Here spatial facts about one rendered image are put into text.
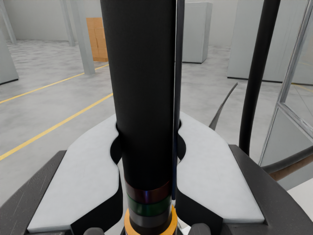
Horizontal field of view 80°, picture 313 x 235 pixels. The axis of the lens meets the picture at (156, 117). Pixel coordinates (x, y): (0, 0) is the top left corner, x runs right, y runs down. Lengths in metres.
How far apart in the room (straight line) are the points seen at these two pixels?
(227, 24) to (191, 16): 5.17
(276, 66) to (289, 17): 1.09
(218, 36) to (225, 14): 1.09
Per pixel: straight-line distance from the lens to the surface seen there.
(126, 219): 0.17
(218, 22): 12.25
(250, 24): 5.50
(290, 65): 1.54
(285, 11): 5.53
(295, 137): 1.42
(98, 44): 8.39
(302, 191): 0.56
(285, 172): 0.29
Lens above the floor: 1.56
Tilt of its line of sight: 28 degrees down
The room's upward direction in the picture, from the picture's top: 1 degrees counter-clockwise
